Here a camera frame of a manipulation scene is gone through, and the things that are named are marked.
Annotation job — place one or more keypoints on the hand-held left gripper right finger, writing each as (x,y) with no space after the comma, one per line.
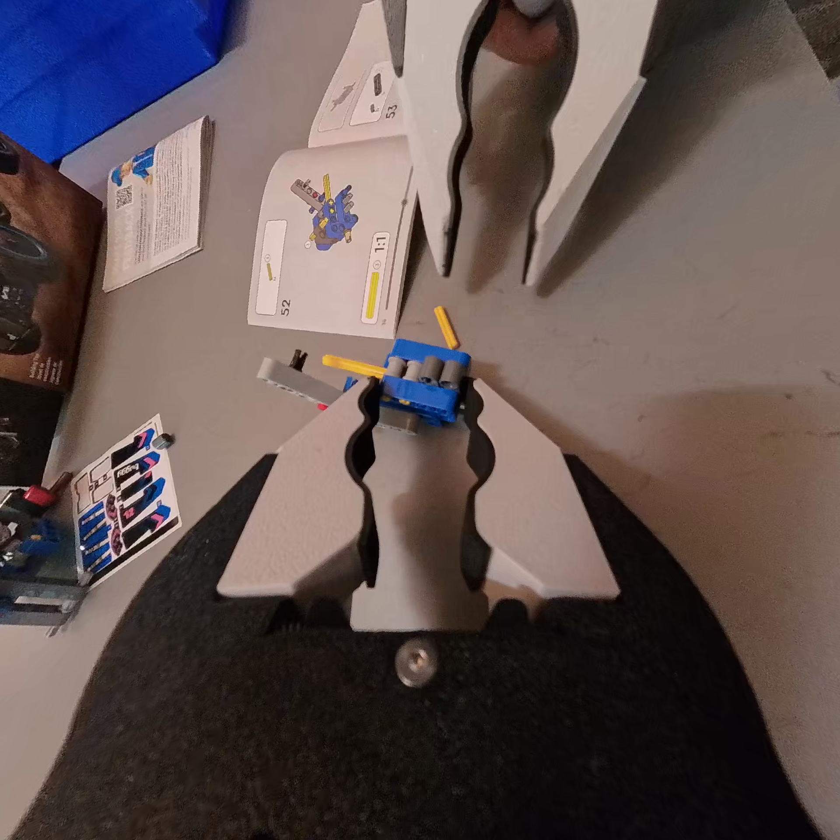
(544,525)

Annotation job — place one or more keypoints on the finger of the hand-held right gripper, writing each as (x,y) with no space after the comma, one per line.
(430,98)
(604,79)

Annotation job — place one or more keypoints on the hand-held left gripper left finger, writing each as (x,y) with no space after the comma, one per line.
(295,525)

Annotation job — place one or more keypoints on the blue grey lego sub-assembly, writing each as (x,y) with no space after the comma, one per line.
(426,387)

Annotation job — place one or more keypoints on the lego instruction booklet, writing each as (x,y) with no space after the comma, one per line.
(308,262)

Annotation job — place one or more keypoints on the short yellow lego axle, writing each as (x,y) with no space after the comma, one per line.
(446,327)

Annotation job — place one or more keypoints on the small dark lego pin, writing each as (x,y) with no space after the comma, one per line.
(165,441)

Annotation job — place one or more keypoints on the lego sticker sheet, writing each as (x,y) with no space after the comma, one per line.
(124,505)

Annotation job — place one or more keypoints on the partly built lego car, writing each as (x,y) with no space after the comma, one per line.
(33,558)

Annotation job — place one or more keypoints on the lego set box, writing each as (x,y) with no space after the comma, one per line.
(39,262)

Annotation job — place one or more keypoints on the person's right hand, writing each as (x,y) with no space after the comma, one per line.
(525,39)

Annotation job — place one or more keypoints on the feedback leaflet with minifigure print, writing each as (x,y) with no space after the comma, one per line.
(164,203)

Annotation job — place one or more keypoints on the blue plastic bin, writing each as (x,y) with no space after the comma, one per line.
(98,59)

